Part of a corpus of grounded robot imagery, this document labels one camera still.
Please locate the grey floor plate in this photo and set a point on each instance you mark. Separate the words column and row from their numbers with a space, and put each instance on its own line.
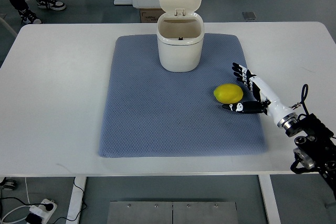
column 249, row 16

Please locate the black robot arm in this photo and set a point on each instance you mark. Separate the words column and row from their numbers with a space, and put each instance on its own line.
column 315, row 150

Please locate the caster wheel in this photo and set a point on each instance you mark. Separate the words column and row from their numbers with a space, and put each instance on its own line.
column 7, row 184

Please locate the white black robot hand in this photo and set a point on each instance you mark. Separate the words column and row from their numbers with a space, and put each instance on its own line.
column 266, row 101

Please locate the white table leg right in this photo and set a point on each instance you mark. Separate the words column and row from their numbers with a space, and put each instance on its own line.
column 269, row 199

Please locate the white table leg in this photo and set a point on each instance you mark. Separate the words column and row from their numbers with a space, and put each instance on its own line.
column 76, row 204
column 269, row 199

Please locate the yellow lemon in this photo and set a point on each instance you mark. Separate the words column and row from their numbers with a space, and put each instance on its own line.
column 228, row 93

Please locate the white table leg left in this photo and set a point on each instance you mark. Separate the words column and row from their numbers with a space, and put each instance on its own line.
column 76, row 204

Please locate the right black white sneaker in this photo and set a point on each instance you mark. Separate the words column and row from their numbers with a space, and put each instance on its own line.
column 28, row 17

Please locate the white trash bin with lid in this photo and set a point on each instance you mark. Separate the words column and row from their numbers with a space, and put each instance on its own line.
column 180, row 34

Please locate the black white sneaker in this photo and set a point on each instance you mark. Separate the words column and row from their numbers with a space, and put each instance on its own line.
column 28, row 17
column 51, row 4

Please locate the blue textured mat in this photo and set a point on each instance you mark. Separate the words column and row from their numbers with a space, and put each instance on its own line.
column 151, row 112

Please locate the white power strip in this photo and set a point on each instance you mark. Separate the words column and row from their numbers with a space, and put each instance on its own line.
column 45, row 209

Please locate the cardboard box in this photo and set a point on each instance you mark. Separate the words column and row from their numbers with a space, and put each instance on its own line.
column 150, row 15

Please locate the left black white sneaker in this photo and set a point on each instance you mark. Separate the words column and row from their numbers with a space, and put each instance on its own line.
column 51, row 4

